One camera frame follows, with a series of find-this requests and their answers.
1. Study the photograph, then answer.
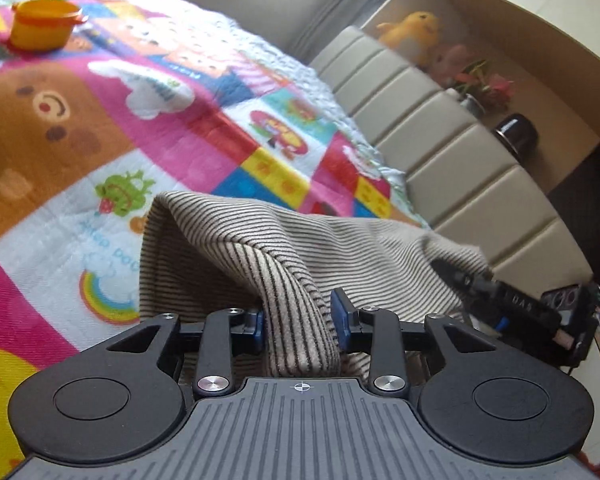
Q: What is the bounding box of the orange plastic container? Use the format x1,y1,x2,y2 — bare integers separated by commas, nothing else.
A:
10,0,88,52

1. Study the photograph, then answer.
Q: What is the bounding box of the grey curtain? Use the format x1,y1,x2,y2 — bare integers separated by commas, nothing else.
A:
280,0,422,67

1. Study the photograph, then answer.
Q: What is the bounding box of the pink plush toy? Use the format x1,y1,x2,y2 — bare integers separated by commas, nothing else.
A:
430,44,473,86

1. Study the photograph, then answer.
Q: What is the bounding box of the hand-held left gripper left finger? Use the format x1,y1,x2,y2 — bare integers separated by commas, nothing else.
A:
107,307,267,399

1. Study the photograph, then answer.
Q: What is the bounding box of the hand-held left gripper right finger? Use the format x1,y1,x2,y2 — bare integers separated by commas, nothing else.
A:
330,287,497,399

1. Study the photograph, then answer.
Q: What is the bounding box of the colourful cartoon printed blanket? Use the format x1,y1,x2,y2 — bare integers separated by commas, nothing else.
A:
0,0,431,467

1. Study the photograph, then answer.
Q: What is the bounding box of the yellow plush toy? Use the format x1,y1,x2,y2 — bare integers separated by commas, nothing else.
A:
377,11,441,68

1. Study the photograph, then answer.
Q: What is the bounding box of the beige striped knit garment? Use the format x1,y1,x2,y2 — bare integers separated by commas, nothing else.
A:
139,191,491,378

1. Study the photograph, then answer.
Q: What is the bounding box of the beige padded headboard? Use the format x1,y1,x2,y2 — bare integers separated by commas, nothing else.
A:
307,25,593,281

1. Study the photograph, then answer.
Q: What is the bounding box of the potted pink flower plant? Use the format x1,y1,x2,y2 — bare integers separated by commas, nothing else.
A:
452,60,516,117

